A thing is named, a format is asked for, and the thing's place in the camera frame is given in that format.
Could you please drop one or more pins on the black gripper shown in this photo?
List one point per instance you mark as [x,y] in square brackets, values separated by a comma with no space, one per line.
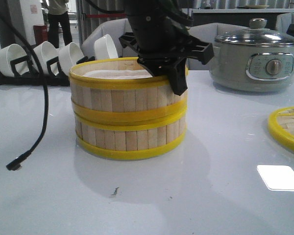
[160,37]

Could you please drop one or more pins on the white bowl rightmost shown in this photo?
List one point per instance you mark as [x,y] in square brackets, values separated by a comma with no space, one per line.
[105,48]

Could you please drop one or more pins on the grey chair right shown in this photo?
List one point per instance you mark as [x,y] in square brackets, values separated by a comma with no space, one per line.
[207,33]

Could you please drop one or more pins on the dark counter cabinet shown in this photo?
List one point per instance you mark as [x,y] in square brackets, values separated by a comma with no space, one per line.
[237,16]

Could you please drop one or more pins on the standing person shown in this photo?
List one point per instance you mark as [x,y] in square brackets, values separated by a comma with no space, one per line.
[58,15]

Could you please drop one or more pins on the bamboo steamer drawer base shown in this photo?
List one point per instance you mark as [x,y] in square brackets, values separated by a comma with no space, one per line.
[135,142]

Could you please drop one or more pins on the bamboo steamer drawer yellow rim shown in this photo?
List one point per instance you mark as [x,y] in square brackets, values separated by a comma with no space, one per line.
[121,90]

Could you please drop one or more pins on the red box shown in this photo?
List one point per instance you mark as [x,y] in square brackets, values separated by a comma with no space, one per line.
[40,33]

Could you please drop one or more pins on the white bowl leftmost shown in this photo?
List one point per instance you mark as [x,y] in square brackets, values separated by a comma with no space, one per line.
[7,54]

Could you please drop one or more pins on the grey-green electric cooking pot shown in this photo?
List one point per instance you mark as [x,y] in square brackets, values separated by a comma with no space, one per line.
[252,68]

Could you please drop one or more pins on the white bowl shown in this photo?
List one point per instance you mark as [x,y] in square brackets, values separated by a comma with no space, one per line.
[7,54]
[68,56]
[45,52]
[105,48]

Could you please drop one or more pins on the black dish rack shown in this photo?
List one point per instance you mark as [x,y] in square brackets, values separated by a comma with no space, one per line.
[55,76]

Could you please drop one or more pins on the glass pot lid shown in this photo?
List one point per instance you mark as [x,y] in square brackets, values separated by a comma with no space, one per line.
[257,35]

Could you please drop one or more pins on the yellow woven bamboo steamer lid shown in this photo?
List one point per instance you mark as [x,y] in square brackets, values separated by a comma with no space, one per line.
[281,127]

